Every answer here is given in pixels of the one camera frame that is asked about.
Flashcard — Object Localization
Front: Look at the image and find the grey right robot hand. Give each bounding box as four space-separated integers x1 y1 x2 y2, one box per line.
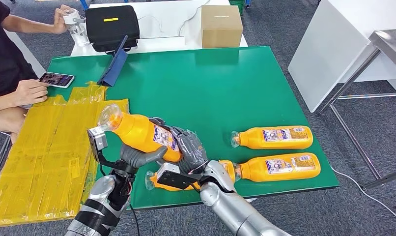
149 117 209 175

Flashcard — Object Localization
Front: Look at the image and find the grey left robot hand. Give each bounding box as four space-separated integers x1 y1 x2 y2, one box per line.
119 143 169 170

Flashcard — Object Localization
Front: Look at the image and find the orange detergent bottle clear cap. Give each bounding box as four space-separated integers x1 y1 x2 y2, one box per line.
233 152 321 182
230 126 314 150
97 104 183 163
144 159 241 192

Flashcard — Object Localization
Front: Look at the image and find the blue tablet cover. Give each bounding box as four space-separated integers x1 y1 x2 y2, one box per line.
97 35 129 88

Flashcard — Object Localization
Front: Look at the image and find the smartphone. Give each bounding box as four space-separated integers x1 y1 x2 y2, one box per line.
39 72 75 89

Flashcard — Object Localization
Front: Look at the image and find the yellow taped cardboard mat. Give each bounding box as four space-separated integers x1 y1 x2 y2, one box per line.
0 81 130 229

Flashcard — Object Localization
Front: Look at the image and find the brown cardboard box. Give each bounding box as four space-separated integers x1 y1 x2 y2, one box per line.
201 4 244 49

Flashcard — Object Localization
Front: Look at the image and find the person's right hand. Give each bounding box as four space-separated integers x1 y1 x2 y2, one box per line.
11 79 50 107

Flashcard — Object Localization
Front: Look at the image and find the person's hand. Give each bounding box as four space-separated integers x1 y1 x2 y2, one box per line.
52 4 76 35
11 79 50 107

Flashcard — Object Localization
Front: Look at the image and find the black zip case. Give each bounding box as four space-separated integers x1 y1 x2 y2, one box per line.
85 5 141 53

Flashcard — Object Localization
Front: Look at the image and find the white table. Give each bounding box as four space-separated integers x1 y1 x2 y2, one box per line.
70 0 249 58

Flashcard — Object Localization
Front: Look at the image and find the green crate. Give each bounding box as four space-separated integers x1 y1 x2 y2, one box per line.
228 0 248 15

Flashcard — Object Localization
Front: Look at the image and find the person's left hand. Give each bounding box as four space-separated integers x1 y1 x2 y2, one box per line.
52 4 76 35

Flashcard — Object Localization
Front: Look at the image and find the person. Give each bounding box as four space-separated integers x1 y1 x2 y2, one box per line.
0 0 77 144

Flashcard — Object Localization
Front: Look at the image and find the steel table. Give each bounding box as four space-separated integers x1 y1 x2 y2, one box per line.
318 29 396 191

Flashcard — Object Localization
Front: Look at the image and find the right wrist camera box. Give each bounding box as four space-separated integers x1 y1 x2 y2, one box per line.
156 162 202 191

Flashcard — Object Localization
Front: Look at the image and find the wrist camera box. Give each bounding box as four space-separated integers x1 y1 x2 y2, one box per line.
87 126 109 154
156 162 202 191

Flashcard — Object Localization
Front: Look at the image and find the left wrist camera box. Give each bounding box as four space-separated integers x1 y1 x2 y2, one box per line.
87 126 109 154

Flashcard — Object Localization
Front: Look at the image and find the grey cable on white table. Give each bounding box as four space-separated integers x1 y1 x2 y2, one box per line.
177 0 212 37

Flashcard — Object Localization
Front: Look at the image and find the white floor cable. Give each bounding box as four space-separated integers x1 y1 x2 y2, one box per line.
330 166 396 224

